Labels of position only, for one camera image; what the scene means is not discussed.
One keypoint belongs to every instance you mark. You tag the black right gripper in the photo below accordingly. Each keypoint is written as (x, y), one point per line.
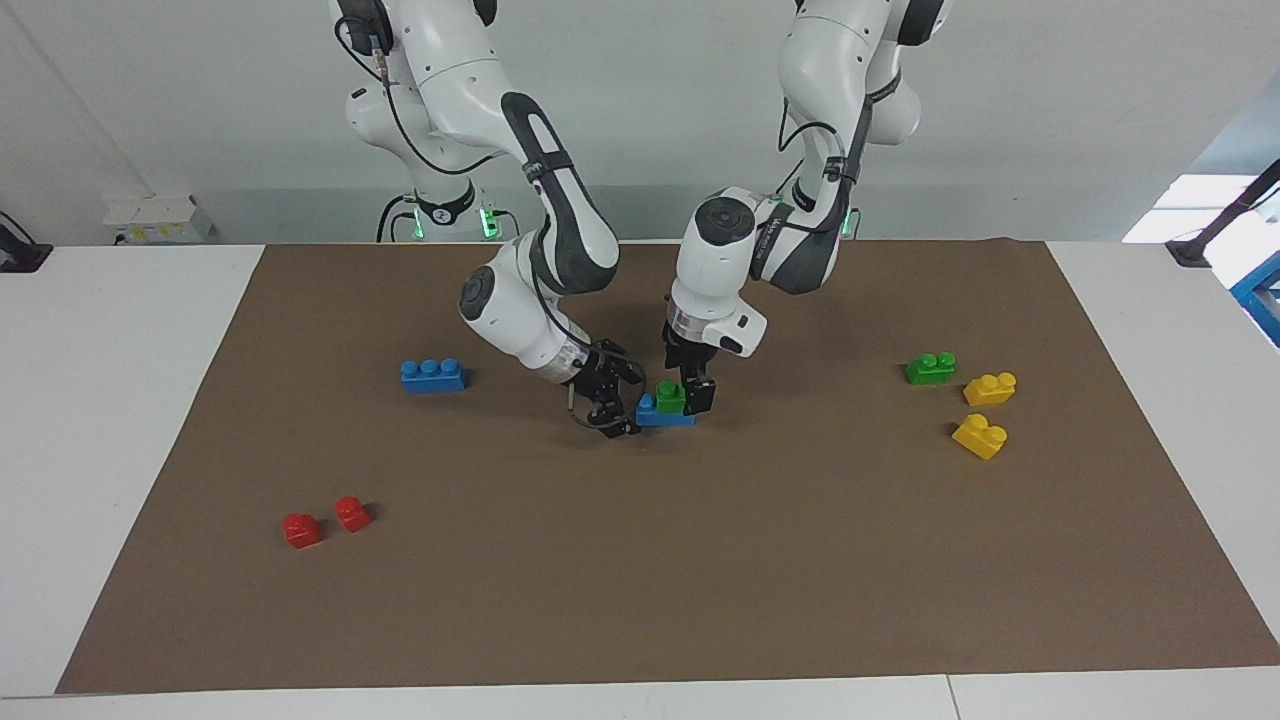
(600, 372)

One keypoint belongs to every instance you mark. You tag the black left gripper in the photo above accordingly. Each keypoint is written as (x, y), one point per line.
(688, 355)

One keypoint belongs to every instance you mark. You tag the green two-stud block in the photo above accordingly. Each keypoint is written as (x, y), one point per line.
(670, 398)
(928, 371)

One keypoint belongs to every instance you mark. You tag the blue three-stud block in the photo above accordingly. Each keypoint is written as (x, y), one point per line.
(432, 377)
(665, 418)

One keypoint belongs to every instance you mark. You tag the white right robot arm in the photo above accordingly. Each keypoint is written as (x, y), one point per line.
(560, 220)

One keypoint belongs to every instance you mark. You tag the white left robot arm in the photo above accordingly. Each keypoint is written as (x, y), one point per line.
(720, 260)

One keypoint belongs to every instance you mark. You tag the yellow two-stud block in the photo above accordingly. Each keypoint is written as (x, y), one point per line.
(978, 438)
(988, 391)

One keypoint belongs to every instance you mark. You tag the red one-stud block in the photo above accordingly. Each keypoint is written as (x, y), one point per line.
(301, 532)
(352, 515)

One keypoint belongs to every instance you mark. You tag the brown table mat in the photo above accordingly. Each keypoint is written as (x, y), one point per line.
(640, 560)

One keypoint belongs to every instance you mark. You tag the white box yellow label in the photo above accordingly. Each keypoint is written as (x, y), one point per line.
(160, 220)

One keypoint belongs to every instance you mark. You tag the black table clamp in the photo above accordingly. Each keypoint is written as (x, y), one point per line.
(20, 255)

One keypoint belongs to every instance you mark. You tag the black camera stand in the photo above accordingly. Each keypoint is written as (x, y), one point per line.
(1225, 215)

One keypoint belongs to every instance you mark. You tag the blue frame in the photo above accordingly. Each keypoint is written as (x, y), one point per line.
(1262, 290)

